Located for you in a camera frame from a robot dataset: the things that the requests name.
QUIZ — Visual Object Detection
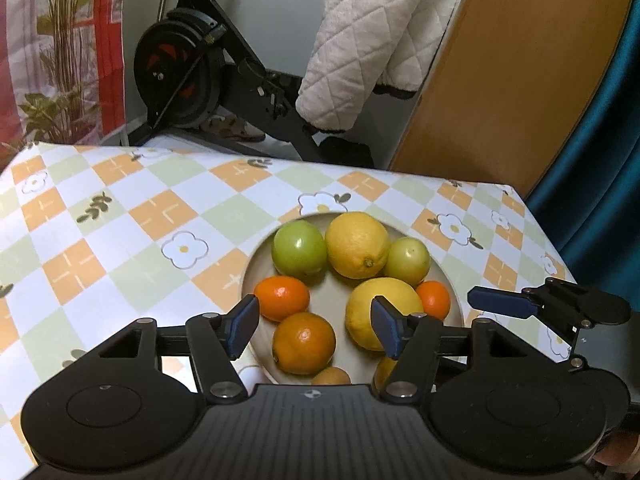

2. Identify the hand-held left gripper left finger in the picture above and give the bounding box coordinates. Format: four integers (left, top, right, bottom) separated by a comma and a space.
97, 294, 261, 404

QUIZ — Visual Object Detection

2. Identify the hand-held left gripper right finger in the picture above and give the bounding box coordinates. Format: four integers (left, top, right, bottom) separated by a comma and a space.
371, 295, 528, 404

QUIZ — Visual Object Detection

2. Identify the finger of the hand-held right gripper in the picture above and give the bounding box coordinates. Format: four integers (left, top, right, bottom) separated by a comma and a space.
468, 277, 586, 321

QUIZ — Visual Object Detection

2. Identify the yellow lemon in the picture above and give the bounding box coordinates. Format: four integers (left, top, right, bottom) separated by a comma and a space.
325, 211, 391, 280
345, 277, 426, 352

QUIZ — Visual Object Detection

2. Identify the orange tangerine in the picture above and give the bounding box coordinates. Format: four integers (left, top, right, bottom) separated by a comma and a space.
372, 355, 398, 391
272, 311, 337, 376
254, 276, 311, 323
415, 280, 452, 321

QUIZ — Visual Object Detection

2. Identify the beige round plate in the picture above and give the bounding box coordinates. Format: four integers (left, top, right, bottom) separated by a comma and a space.
241, 212, 466, 386

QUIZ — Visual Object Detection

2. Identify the yellowish green apple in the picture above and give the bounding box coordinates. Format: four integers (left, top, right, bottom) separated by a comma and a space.
384, 236, 432, 288

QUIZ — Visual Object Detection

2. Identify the brown longan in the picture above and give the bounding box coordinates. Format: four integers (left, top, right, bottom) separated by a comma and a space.
311, 366, 352, 387

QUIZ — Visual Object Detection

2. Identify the person's right hand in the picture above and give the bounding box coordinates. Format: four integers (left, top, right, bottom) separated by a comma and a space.
592, 432, 640, 480

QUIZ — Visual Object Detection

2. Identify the blue curtain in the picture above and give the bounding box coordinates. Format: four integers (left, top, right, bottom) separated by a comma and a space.
525, 0, 640, 291

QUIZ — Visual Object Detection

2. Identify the checkered floral tablecloth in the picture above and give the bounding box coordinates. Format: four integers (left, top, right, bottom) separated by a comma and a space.
0, 135, 581, 461

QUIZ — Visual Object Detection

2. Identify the beige slipper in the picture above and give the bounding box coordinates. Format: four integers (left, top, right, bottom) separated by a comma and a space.
202, 114, 267, 142

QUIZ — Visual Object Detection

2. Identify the wooden board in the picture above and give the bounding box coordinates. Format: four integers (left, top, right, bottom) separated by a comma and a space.
390, 0, 638, 196

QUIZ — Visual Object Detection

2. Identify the black exercise bike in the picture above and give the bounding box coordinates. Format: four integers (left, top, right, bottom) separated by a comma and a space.
127, 0, 376, 168

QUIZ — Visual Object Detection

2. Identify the white quilted blanket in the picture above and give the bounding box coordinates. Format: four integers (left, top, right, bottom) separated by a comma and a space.
295, 0, 473, 133

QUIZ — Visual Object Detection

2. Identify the red printed backdrop cloth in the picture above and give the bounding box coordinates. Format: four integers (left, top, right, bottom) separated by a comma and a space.
0, 0, 128, 161

